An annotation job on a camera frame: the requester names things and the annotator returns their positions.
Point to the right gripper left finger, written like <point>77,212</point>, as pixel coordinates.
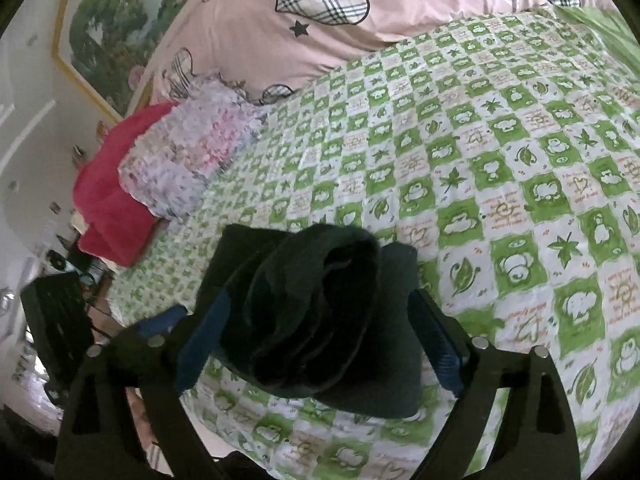
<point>99,439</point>

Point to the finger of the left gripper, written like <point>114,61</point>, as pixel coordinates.
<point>163,322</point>

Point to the green checkered bed sheet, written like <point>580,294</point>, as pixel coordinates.
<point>505,149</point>

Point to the floral ruffled pillow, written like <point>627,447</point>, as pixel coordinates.
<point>169,167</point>

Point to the black pants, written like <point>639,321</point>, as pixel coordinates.
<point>321,313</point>

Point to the pink heart-print duvet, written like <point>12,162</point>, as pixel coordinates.
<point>270,48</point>

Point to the red fleece blanket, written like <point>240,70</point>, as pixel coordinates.
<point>118,227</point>

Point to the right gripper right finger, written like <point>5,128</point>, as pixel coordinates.
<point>536,438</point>

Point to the framed landscape painting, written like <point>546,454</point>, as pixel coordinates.
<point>103,46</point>

